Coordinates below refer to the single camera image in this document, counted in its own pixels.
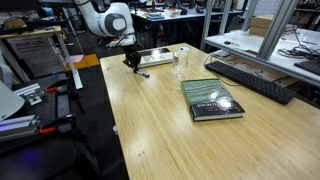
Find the clear drinking glass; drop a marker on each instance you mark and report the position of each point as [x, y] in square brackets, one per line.
[180, 65]

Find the pink paper sheet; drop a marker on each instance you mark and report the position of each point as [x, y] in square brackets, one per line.
[76, 59]

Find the orange floor mat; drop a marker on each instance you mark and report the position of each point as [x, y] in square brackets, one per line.
[90, 61]

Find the white and black flat book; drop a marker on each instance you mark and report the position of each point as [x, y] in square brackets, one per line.
[155, 58]

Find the thick aluminium frame post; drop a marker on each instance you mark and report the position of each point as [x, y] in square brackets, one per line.
[275, 30]

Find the white top background table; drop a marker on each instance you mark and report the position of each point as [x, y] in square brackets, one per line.
[190, 15]

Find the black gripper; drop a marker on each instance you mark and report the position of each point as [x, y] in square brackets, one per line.
[132, 54]

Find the thin aluminium frame post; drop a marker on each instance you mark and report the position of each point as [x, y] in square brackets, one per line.
[206, 23]
[249, 15]
[225, 16]

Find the white curved panel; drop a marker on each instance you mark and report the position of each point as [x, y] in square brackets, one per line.
[8, 101]

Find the short aluminium extrusion bracket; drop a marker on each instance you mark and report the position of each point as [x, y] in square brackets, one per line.
[30, 95]

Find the white shelf board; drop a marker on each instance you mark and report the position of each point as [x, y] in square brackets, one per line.
[243, 45]

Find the long aluminium extrusion bar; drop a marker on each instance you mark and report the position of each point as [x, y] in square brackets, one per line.
[18, 128]

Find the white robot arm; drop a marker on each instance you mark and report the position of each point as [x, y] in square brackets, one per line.
[110, 21]

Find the white bowl with orange contents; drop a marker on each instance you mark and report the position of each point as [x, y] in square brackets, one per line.
[173, 12]

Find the stacked cardboard boxes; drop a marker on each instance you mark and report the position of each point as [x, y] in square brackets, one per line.
[260, 25]

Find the grey printed sign board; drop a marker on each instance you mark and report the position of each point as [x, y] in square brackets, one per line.
[36, 55]

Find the black computer keyboard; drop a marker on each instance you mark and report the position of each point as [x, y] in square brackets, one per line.
[250, 81]

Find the green hardcover book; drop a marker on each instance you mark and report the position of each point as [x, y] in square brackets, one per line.
[208, 96]

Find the blue and white pen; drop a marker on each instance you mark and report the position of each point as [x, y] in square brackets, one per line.
[143, 74]

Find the black flat device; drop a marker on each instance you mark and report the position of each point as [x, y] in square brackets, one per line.
[309, 66]

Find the blue book stack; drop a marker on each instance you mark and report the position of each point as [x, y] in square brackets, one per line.
[155, 16]

